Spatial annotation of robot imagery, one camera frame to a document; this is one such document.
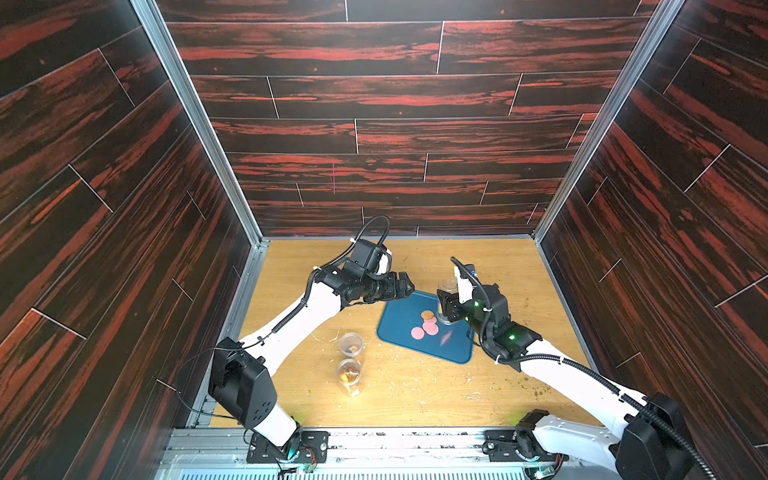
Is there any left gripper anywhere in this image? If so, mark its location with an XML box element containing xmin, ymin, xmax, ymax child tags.
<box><xmin>357</xmin><ymin>271</ymin><xmax>415</xmax><ymax>303</ymax></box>

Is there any clear jar with cookies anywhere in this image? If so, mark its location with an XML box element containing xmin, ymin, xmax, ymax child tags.
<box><xmin>435</xmin><ymin>277</ymin><xmax>459</xmax><ymax>325</ymax></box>

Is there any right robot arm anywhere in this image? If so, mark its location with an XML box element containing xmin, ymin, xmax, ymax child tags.
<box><xmin>438</xmin><ymin>259</ymin><xmax>716</xmax><ymax>479</ymax></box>

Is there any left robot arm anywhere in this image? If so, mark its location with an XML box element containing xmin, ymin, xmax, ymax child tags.
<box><xmin>202</xmin><ymin>215</ymin><xmax>415</xmax><ymax>460</ymax></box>

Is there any teal plastic tray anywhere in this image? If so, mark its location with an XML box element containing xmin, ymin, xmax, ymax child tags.
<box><xmin>377</xmin><ymin>292</ymin><xmax>473</xmax><ymax>365</ymax></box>

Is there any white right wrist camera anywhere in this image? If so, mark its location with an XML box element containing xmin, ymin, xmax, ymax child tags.
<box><xmin>454</xmin><ymin>266</ymin><xmax>474</xmax><ymax>304</ymax></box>

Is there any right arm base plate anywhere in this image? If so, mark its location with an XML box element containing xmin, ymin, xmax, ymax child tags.
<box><xmin>481</xmin><ymin>428</ymin><xmax>569</xmax><ymax>463</ymax></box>

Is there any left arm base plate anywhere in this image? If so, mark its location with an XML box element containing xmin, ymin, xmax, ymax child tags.
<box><xmin>246</xmin><ymin>428</ymin><xmax>330</xmax><ymax>465</ymax></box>

